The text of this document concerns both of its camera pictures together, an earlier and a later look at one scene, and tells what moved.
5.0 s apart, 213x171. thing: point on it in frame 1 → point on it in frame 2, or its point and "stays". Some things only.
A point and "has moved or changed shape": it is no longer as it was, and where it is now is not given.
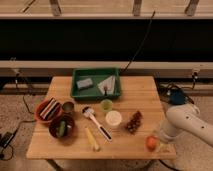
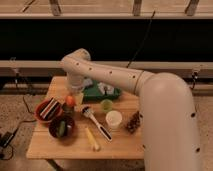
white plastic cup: x=113 y=118 stays
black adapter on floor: x=6 y=139 stays
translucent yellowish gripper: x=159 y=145 → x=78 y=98
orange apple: x=151 y=143 has moved or changed shape
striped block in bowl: x=50 y=107 stays
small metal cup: x=68 y=107 stays
